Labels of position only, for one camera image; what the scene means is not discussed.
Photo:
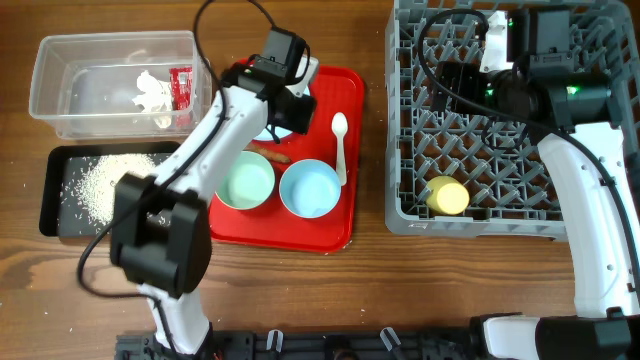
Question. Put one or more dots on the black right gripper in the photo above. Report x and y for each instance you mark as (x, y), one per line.
(464, 77)

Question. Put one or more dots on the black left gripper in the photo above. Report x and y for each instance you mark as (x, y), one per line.
(299, 120)

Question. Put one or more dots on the light blue grey bowl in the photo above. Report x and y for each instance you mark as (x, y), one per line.
(310, 189)

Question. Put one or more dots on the mint green bowl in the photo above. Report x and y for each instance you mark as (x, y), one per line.
(249, 182)

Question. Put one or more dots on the red ketchup packet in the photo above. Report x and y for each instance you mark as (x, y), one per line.
(181, 85)

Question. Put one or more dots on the yellow plastic cup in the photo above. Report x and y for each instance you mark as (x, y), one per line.
(447, 195)

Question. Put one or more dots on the white tissue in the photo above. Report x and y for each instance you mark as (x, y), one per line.
(155, 94)

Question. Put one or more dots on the white cooked rice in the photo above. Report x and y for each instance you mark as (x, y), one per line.
(88, 186)

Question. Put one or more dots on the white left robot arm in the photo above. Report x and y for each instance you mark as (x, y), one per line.
(160, 238)

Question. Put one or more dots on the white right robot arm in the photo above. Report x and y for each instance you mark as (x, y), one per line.
(575, 121)

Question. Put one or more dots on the grey plastic dishwasher rack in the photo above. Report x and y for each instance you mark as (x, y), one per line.
(510, 190)

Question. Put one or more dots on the black waste tray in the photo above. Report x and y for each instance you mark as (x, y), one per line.
(49, 221)

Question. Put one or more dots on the light blue round plate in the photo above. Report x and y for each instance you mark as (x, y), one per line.
(267, 136)

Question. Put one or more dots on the brown sweet potato piece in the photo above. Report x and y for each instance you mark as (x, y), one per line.
(268, 154)

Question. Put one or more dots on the white plastic spoon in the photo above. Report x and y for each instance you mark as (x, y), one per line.
(340, 128)

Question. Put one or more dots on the red plastic tray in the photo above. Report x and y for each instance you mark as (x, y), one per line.
(336, 89)

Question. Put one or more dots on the clear plastic bin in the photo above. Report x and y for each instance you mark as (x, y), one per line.
(83, 84)

